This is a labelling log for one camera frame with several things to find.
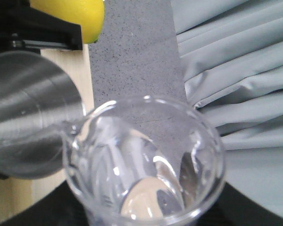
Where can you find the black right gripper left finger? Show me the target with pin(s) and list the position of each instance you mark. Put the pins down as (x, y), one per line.
(58, 208)

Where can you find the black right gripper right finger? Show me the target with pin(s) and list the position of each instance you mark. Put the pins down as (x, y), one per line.
(234, 209)

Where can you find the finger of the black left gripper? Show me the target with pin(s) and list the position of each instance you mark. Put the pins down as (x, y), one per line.
(25, 28)

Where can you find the steel double jigger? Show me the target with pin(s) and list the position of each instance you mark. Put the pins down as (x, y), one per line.
(36, 98)

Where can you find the clear glass beaker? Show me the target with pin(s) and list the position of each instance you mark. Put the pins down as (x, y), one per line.
(143, 161)

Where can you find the light wooden cutting board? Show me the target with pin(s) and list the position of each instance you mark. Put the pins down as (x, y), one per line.
(18, 194)

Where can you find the yellow lemon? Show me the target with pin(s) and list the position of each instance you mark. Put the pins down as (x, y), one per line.
(89, 14)

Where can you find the grey curtain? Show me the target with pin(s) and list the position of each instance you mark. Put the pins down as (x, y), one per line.
(232, 57)

